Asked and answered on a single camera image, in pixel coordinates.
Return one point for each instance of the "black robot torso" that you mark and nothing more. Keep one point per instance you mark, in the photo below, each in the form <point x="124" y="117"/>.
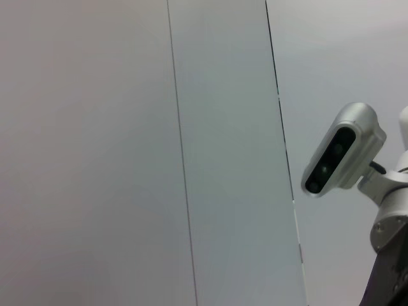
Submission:
<point x="385" y="280"/>

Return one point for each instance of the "silver head camera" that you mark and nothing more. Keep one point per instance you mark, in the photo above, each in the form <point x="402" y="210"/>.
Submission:
<point x="357" y="134"/>

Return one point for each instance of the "silver robot neck mount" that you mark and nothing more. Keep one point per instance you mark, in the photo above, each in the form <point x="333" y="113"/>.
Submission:
<point x="389" y="220"/>

